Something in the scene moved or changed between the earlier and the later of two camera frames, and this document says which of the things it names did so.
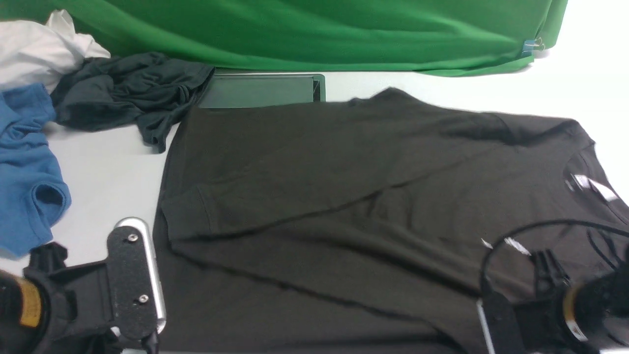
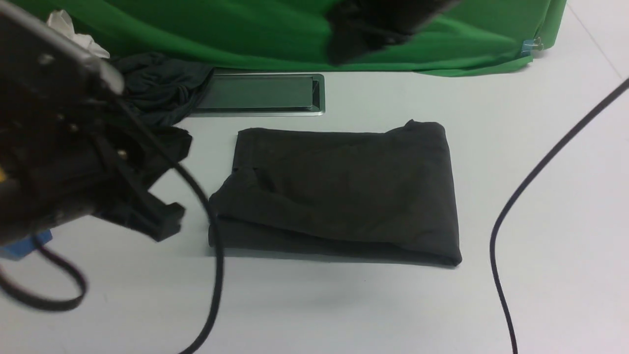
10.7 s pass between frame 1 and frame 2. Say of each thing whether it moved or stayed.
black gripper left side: moved
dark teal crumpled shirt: stayed
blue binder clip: stayed
